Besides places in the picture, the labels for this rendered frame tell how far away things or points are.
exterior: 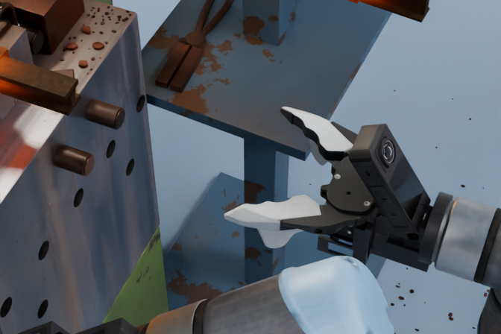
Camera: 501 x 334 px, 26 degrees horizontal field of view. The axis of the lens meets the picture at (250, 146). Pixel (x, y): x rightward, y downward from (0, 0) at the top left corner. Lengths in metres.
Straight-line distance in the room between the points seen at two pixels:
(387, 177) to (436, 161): 1.41
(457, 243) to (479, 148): 1.42
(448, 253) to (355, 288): 0.38
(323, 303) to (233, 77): 0.94
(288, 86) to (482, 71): 1.11
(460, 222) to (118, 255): 0.66
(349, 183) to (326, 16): 0.65
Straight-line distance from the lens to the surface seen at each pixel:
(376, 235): 1.09
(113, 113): 1.29
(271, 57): 1.60
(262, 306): 0.68
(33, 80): 1.16
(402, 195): 1.02
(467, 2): 2.78
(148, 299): 1.77
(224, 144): 2.41
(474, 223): 1.04
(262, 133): 1.50
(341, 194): 1.05
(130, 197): 1.53
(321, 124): 1.11
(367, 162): 0.98
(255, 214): 1.04
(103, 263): 1.52
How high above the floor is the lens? 1.84
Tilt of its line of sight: 50 degrees down
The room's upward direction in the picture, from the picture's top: straight up
